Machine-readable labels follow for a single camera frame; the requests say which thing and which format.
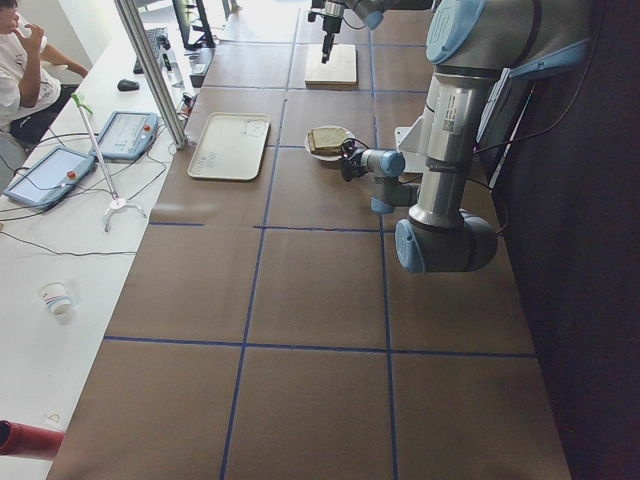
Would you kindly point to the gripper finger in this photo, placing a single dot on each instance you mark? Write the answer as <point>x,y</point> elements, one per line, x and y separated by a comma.
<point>331,37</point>
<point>325,48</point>

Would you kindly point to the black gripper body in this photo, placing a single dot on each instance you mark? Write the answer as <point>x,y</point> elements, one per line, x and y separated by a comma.
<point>356,162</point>
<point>330,24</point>

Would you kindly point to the white round plate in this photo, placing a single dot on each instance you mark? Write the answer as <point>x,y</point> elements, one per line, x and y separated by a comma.
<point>349,133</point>

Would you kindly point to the bread slice with seeded crust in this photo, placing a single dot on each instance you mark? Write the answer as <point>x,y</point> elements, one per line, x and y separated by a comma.
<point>325,135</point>

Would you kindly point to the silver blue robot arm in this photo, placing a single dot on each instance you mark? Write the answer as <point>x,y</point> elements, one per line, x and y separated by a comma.
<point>369,12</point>
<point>469,44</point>

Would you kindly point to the bottom bread slice on plate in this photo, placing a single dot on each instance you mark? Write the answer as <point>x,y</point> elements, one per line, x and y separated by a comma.
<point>326,150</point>

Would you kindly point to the bamboo cutting board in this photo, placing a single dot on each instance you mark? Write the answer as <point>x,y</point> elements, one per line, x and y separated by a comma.
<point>339,71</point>

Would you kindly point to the cream tray with bear print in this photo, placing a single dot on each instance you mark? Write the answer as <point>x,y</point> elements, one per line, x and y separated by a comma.
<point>230,147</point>

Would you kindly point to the black monitor stand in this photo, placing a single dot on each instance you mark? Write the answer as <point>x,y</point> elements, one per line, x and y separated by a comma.
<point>193,24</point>

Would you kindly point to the black keyboard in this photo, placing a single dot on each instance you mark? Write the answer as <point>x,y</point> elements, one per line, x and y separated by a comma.
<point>156,38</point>

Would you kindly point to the black computer mouse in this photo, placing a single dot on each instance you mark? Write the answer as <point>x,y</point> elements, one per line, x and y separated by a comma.
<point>126,85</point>

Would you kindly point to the far blue teach pendant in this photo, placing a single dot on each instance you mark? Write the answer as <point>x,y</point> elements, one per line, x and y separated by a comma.
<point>127,135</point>

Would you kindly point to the blue teach pendant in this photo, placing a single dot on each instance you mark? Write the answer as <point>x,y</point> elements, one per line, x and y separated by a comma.
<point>127,135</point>
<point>48,181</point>

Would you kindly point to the white reacher grabber stick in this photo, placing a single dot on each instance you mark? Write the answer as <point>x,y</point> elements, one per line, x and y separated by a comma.
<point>117,204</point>

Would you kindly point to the person in white shirt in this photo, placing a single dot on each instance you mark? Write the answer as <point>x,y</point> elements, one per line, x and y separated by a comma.
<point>31,98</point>

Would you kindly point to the near blue teach pendant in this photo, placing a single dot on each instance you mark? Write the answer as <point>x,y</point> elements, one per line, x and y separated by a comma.
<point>48,181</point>

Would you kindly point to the paper cup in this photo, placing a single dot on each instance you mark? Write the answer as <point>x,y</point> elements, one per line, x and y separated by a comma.
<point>55,297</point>

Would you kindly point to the red cylinder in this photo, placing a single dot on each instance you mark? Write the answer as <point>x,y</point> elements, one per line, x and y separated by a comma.
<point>26,441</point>

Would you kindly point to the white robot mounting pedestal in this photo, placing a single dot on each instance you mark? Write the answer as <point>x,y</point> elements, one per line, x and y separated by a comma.
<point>413,142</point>

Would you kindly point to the aluminium frame post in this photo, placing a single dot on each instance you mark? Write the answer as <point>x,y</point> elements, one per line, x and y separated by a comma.
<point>135,30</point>

